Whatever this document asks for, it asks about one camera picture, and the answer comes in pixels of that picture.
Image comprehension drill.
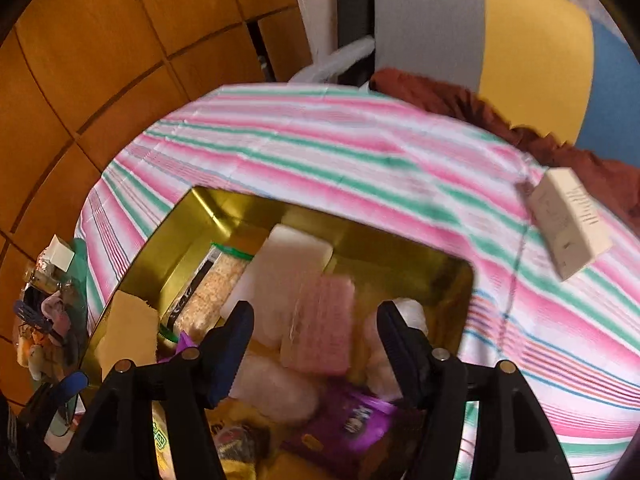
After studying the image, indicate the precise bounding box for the cream rectangular carton box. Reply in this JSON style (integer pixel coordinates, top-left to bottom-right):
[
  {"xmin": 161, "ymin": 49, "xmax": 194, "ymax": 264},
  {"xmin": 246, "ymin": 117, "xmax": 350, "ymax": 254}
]
[{"xmin": 527, "ymin": 168, "xmax": 612, "ymax": 281}]

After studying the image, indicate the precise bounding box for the green labelled biscuit packet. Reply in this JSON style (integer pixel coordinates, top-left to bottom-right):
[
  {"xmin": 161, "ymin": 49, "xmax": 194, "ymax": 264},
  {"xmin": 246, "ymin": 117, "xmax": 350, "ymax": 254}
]
[{"xmin": 166, "ymin": 245, "xmax": 253, "ymax": 342}]

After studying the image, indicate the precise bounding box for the purple snack packet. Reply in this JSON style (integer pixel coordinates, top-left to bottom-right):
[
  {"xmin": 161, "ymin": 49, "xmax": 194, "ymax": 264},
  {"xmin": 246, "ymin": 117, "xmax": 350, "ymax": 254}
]
[{"xmin": 294, "ymin": 383, "xmax": 402, "ymax": 461}]

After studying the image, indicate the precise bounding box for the white fluffy wrapped item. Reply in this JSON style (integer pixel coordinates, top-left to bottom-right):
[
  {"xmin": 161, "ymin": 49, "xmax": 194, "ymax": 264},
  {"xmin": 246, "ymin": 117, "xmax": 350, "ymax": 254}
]
[{"xmin": 229, "ymin": 353, "xmax": 320, "ymax": 425}]

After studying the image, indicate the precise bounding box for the gold metal tin box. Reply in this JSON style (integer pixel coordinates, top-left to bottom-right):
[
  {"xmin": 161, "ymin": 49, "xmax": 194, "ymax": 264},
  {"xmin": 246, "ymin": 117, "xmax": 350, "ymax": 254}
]
[{"xmin": 62, "ymin": 188, "xmax": 474, "ymax": 479}]

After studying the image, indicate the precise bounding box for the pink ribbed packet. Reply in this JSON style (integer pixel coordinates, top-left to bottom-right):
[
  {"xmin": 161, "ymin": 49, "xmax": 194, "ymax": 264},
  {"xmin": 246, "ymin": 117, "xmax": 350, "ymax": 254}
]
[{"xmin": 280, "ymin": 274, "xmax": 355, "ymax": 376}]

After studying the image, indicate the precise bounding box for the green glass side table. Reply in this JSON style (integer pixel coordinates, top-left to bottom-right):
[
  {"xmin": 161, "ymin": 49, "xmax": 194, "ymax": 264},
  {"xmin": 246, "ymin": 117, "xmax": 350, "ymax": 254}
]
[{"xmin": 13, "ymin": 234, "xmax": 91, "ymax": 441}]

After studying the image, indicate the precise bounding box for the white foam block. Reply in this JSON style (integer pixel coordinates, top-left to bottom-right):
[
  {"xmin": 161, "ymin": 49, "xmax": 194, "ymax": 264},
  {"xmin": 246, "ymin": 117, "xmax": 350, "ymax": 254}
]
[{"xmin": 220, "ymin": 224, "xmax": 333, "ymax": 348}]

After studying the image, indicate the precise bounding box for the pink green striped bedsheet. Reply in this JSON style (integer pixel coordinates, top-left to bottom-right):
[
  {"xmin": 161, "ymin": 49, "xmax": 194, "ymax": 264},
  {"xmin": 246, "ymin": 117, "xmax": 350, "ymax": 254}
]
[{"xmin": 75, "ymin": 84, "xmax": 639, "ymax": 479}]

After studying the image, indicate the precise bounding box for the rust red blanket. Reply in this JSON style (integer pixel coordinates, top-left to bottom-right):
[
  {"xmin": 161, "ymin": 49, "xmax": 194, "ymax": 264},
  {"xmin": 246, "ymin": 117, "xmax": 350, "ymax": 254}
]
[{"xmin": 368, "ymin": 67, "xmax": 640, "ymax": 239}]

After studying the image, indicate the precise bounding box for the grey yellow blue pillow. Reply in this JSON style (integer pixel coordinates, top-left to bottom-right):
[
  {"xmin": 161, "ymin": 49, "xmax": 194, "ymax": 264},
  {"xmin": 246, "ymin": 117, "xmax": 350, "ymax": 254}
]
[{"xmin": 374, "ymin": 0, "xmax": 639, "ymax": 166}]

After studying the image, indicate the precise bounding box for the orange wooden wardrobe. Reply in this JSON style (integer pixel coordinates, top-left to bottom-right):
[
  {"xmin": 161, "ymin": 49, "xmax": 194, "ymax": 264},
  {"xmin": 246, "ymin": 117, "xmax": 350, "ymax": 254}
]
[{"xmin": 1, "ymin": 0, "xmax": 311, "ymax": 406}]

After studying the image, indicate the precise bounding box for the white metal bed rail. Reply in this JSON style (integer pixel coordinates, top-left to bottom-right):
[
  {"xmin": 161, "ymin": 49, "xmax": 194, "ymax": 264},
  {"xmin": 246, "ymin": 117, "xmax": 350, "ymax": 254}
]
[{"xmin": 288, "ymin": 36, "xmax": 375, "ymax": 84}]

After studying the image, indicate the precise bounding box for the black upright post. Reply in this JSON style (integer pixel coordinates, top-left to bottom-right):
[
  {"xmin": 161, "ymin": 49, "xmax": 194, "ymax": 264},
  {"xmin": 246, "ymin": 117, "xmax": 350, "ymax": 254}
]
[{"xmin": 333, "ymin": 0, "xmax": 381, "ymax": 87}]

